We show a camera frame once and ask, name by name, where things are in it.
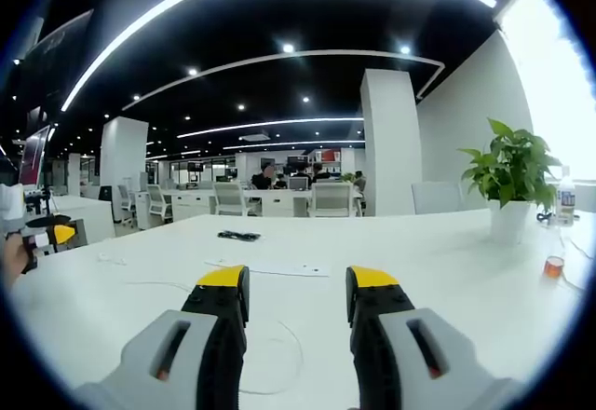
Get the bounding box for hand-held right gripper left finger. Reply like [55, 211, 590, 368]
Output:
[76, 264, 251, 410]

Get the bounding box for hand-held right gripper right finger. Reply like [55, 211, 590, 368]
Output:
[345, 264, 523, 410]

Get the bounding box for white wired earphones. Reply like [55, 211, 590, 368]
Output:
[97, 252, 306, 396]

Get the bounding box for black Velcro strap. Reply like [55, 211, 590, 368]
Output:
[217, 229, 263, 243]

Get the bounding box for white desktop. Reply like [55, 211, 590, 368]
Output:
[7, 208, 591, 410]

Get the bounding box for person's left hand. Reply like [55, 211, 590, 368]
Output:
[0, 238, 30, 293]

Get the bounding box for computer monitor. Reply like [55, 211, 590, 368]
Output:
[18, 124, 52, 188]

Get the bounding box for white office chair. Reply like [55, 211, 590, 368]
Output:
[116, 183, 137, 226]
[212, 182, 253, 218]
[411, 181, 463, 216]
[145, 183, 174, 224]
[308, 182, 356, 218]

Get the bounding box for white paper sheet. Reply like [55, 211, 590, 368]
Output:
[203, 257, 332, 279]

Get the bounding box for long white office desk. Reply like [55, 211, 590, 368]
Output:
[134, 187, 364, 230]

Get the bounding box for white plant pot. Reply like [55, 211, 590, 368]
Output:
[485, 198, 533, 245]

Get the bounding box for small orange liquid cup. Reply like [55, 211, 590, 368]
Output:
[543, 254, 565, 280]

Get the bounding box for green leafy plant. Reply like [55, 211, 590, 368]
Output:
[457, 117, 563, 212]

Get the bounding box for clear plastic bottle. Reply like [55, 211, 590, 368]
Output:
[555, 165, 577, 227]

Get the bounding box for thin white cable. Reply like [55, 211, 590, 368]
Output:
[560, 235, 595, 263]

